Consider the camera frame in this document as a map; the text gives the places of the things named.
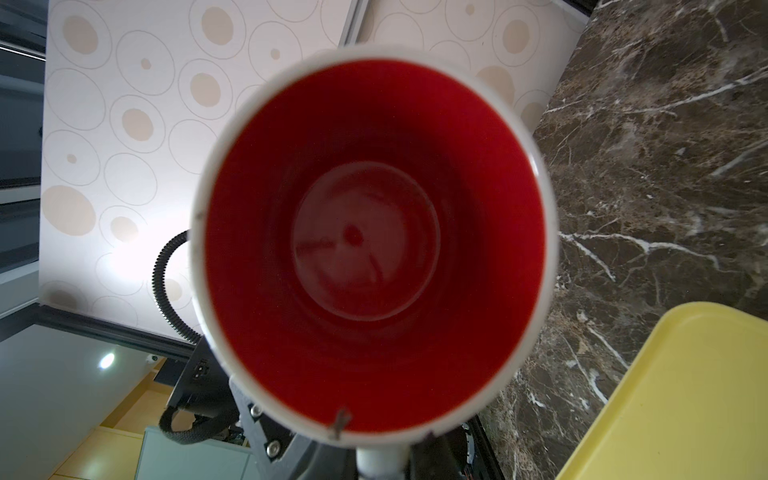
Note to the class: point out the aluminium rail left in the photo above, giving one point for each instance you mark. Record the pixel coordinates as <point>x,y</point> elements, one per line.
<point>353,23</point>

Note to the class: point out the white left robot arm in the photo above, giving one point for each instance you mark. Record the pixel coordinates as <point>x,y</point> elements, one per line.
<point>205,403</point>

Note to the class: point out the white mug front row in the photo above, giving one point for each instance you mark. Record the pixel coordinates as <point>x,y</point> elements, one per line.
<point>373,246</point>

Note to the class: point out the yellow plastic tray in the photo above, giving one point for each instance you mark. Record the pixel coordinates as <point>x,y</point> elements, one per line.
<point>692,405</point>

